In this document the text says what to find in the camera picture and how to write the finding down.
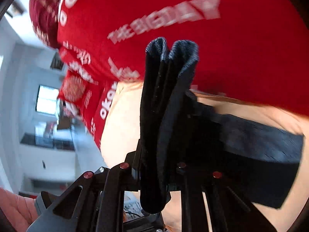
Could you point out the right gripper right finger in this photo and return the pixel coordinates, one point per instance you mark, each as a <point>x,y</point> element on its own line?
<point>209,204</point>

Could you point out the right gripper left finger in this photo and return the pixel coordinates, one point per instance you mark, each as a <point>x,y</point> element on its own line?
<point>94,202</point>

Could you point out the black pants with blue trim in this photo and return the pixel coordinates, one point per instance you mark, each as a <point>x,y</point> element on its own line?
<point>259,159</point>

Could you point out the operator left hand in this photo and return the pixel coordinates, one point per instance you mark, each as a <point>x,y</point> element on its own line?
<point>17,212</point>

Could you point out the cream cloth on sofa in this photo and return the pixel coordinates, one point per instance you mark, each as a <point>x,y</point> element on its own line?
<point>122,131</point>

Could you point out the red patterned cushion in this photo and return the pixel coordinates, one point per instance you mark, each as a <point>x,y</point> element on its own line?
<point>73,89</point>

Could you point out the red sofa cover with characters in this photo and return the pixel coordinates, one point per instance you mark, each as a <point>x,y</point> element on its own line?
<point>254,51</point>

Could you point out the red cushion at sofa end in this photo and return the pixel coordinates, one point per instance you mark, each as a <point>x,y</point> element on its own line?
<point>44,18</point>

